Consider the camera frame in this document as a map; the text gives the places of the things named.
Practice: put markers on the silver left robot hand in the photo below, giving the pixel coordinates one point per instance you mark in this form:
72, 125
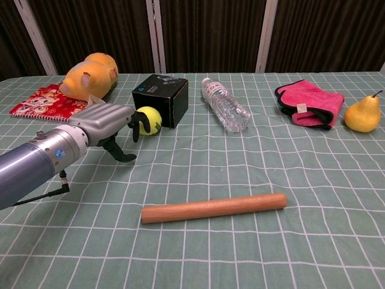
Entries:
102, 120

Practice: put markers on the yellow tennis ball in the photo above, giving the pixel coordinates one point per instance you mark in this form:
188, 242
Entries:
152, 119

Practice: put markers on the red spiral notebook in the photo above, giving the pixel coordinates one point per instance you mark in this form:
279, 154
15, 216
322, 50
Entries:
45, 103

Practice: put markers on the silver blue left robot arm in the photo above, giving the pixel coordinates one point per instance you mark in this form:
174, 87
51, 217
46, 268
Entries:
36, 156

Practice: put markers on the orange plush pig toy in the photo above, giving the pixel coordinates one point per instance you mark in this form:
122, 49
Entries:
88, 78

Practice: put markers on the pink folded towel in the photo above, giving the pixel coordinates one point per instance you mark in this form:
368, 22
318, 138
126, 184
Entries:
309, 102

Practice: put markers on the white curtain frame post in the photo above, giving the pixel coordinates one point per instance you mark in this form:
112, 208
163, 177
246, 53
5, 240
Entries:
155, 36
266, 36
36, 36

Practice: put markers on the dark pleated curtain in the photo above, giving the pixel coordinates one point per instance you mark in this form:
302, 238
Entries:
210, 33

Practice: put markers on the yellow pear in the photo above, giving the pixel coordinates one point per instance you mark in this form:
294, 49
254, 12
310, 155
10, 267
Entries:
363, 116

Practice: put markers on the clear plastic water bottle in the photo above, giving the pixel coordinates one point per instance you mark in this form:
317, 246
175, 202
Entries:
228, 106

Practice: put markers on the wooden rolling pin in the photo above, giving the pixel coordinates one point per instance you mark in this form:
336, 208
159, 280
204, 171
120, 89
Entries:
213, 207

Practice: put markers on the green checked tablecloth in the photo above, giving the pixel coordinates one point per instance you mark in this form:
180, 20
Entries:
210, 180

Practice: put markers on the black cardboard box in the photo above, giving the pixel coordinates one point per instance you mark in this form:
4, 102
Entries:
164, 96

